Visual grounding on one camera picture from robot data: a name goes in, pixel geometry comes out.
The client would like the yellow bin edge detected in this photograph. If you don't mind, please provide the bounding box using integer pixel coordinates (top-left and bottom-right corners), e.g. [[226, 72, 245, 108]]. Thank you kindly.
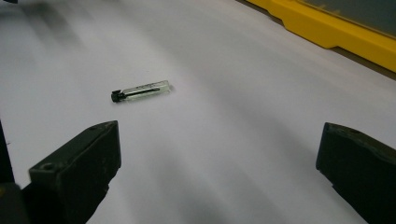
[[246, 0, 396, 74]]

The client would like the small clear glass vial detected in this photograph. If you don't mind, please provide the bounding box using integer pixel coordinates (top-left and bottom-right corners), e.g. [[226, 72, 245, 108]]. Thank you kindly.
[[110, 79, 172, 104]]

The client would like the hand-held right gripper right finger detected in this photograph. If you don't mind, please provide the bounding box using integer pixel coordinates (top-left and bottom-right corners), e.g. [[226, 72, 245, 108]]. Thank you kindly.
[[316, 121, 396, 224]]

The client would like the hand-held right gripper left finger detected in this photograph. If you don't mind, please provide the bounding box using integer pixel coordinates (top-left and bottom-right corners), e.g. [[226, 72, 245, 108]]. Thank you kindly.
[[28, 119, 122, 224]]

